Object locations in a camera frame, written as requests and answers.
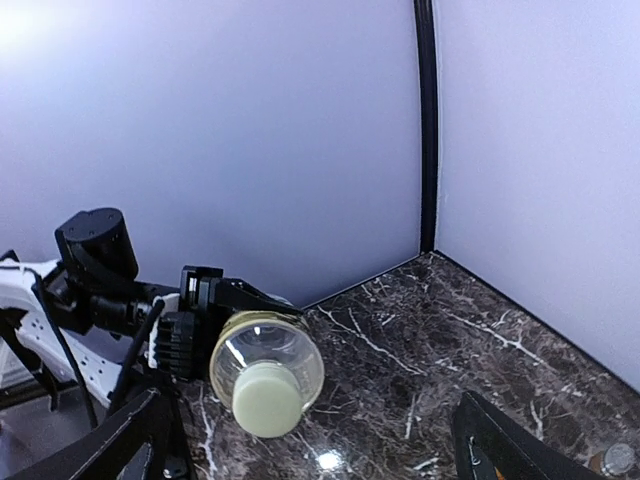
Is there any left black frame post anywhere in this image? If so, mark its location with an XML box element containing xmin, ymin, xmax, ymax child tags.
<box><xmin>413</xmin><ymin>0</ymin><xmax>438</xmax><ymax>253</ymax></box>

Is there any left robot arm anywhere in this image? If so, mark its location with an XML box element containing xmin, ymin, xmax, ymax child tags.
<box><xmin>1</xmin><ymin>208</ymin><xmax>300</xmax><ymax>412</ymax></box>

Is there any brown drink bottle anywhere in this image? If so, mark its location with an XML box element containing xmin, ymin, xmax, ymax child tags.
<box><xmin>588</xmin><ymin>443</ymin><xmax>636</xmax><ymax>479</ymax></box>

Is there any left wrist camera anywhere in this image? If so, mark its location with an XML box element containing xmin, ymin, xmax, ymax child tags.
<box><xmin>147</xmin><ymin>293</ymin><xmax>222</xmax><ymax>382</ymax></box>

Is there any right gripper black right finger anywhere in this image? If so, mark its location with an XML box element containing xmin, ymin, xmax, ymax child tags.
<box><xmin>451</xmin><ymin>391</ymin><xmax>599</xmax><ymax>479</ymax></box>

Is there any white tea bottle cap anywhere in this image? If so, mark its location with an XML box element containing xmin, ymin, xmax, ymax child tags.
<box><xmin>232</xmin><ymin>361</ymin><xmax>304</xmax><ymax>439</ymax></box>

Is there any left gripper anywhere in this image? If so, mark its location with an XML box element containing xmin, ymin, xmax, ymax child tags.
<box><xmin>179</xmin><ymin>266</ymin><xmax>302</xmax><ymax>318</ymax></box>

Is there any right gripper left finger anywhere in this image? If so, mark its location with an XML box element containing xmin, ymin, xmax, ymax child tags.
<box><xmin>10</xmin><ymin>389</ymin><xmax>180</xmax><ymax>479</ymax></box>

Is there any yellow tea bottle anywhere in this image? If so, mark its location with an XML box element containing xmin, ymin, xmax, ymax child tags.
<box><xmin>208</xmin><ymin>311</ymin><xmax>325</xmax><ymax>415</ymax></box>

